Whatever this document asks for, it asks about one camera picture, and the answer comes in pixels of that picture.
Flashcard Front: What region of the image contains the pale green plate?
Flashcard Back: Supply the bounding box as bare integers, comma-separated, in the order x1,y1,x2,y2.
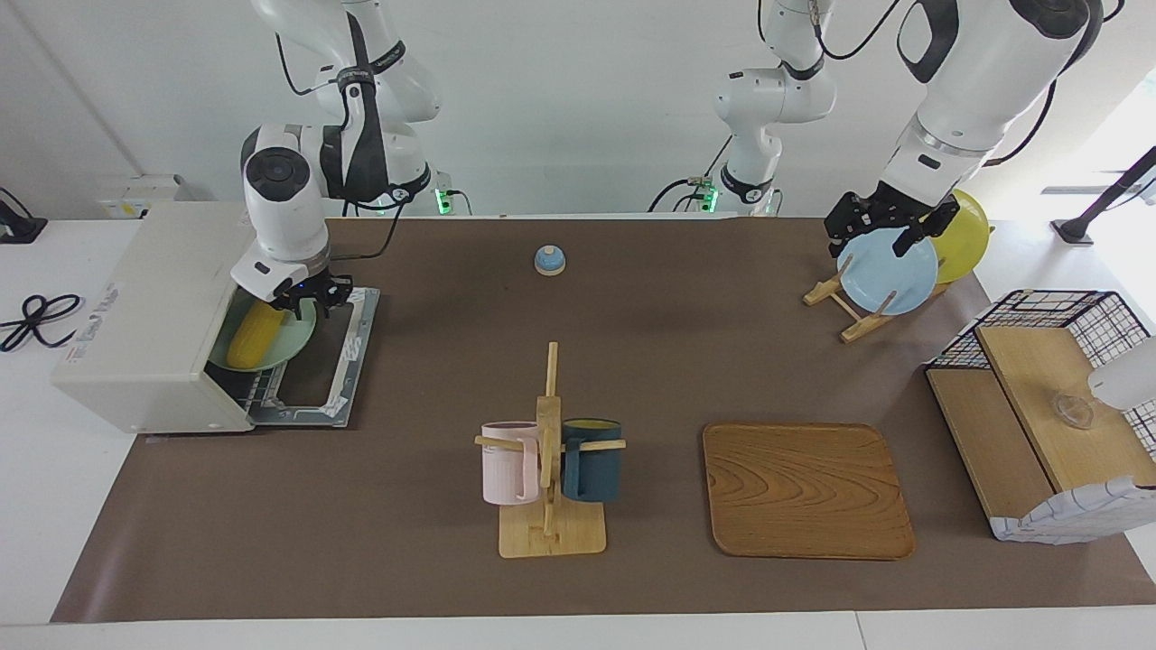
210,298,319,373

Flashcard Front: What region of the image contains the yellow corn cob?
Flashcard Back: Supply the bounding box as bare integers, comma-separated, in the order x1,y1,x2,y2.
226,301,292,371

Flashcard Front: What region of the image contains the glass toaster oven door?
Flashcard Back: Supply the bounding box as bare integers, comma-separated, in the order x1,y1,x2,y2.
248,287,380,428

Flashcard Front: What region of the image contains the white toaster oven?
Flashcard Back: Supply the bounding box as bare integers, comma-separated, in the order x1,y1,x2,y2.
51,200,380,436

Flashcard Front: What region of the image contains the light blue plate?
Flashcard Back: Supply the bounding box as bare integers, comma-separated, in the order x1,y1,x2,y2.
836,226,940,317

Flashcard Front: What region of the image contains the yellow plate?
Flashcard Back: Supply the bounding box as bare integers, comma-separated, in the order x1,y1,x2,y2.
930,190,991,285

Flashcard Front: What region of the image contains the wooden plate rack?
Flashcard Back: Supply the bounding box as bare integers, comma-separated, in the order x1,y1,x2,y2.
803,280,949,344

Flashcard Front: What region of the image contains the black desk stand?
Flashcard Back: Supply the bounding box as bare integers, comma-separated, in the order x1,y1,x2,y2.
1052,144,1156,245

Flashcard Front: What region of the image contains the brown table mat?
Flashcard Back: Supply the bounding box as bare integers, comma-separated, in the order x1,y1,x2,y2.
51,215,1156,624

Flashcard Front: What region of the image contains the small clear glass dish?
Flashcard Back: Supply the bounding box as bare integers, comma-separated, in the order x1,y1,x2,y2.
1052,393,1095,430

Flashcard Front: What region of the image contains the pink mug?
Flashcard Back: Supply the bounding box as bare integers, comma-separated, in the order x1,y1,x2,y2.
480,421,541,506

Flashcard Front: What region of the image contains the wooden serving tray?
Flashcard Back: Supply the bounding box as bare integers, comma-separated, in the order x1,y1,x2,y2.
703,422,916,562

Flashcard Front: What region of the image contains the white rounded object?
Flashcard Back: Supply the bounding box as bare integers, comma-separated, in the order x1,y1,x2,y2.
1088,339,1156,412

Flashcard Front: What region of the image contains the dark blue mug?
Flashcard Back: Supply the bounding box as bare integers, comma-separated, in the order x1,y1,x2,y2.
562,418,624,504

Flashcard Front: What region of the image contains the wooden mug tree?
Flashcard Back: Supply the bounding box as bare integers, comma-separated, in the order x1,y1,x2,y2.
475,341,627,559

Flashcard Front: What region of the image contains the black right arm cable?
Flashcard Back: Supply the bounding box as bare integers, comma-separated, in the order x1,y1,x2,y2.
271,0,407,265

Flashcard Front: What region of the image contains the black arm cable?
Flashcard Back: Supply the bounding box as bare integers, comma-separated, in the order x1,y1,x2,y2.
271,0,407,265
759,0,1125,168

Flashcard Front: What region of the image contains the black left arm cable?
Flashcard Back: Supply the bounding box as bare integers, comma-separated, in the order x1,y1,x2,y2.
759,0,1125,168

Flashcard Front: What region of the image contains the black base cable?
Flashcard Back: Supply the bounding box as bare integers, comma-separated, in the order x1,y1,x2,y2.
648,135,734,214

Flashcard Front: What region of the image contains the white wall box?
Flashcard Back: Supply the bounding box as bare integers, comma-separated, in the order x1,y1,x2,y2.
98,174,186,220

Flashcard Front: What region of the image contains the wire basket with wooden shelves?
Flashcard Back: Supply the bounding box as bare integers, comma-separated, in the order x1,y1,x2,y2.
926,289,1156,545

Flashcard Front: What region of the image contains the coiled black cable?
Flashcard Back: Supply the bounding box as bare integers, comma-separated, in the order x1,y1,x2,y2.
0,293,84,353

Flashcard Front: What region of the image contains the black clamp mount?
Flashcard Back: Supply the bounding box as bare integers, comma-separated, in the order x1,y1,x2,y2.
0,188,48,245

